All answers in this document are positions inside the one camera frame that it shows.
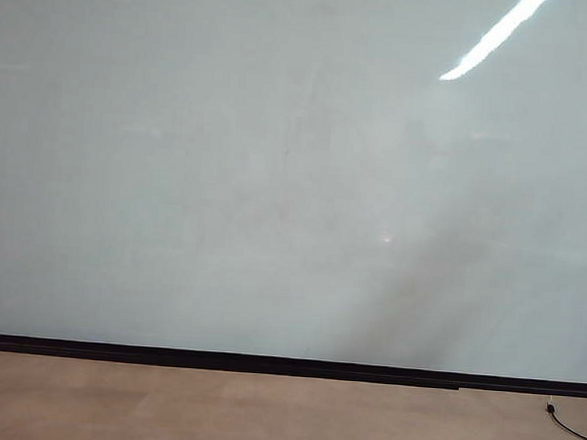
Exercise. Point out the whiteboard with black frame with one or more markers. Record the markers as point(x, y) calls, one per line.
point(226, 176)

